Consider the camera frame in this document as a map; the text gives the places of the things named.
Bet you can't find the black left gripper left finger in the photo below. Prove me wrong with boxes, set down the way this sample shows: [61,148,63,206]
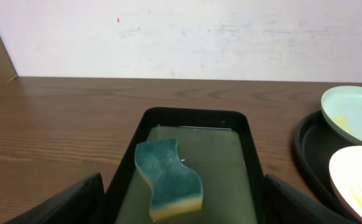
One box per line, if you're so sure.
[5,172,105,224]

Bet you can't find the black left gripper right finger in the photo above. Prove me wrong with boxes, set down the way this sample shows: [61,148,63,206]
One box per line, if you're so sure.
[263,174,355,224]

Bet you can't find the pale pink plate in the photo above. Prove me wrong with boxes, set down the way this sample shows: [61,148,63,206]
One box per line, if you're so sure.
[328,146,362,223]

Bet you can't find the green and yellow sponge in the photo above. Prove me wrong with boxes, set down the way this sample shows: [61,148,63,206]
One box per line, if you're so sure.
[134,138,204,221]

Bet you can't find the mint green plate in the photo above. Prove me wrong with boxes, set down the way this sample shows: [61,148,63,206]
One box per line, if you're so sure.
[321,86,362,145]

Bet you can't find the round black serving tray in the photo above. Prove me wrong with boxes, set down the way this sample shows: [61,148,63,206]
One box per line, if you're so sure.
[292,111,359,223]

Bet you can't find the black rectangular water tray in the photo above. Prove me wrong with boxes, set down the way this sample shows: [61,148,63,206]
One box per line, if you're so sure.
[104,107,267,223]

